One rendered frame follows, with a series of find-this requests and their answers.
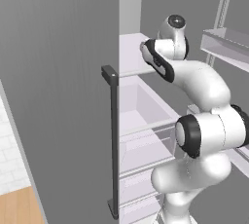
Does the pale fridge shelf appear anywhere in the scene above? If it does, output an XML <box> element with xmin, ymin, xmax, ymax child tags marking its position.
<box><xmin>119</xmin><ymin>32</ymin><xmax>163</xmax><ymax>78</ymax></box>

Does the grey fridge door with rail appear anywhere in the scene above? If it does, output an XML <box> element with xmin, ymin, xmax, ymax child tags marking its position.
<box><xmin>186</xmin><ymin>0</ymin><xmax>249</xmax><ymax>224</ymax></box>

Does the clear door shelf bin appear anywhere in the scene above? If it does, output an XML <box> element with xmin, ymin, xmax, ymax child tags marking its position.
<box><xmin>199</xmin><ymin>27</ymin><xmax>249</xmax><ymax>73</ymax></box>

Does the grey fridge body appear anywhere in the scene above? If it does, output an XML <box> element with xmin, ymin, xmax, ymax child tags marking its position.
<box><xmin>118</xmin><ymin>0</ymin><xmax>228</xmax><ymax>224</ymax></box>

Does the dark grey door handle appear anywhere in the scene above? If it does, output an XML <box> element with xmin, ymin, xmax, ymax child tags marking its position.
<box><xmin>100</xmin><ymin>64</ymin><xmax>121</xmax><ymax>220</ymax></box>

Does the clear fridge drawer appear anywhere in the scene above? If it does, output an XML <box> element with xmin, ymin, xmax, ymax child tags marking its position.
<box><xmin>119</xmin><ymin>82</ymin><xmax>181</xmax><ymax>174</ymax></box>
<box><xmin>119</xmin><ymin>156</ymin><xmax>178</xmax><ymax>224</ymax></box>

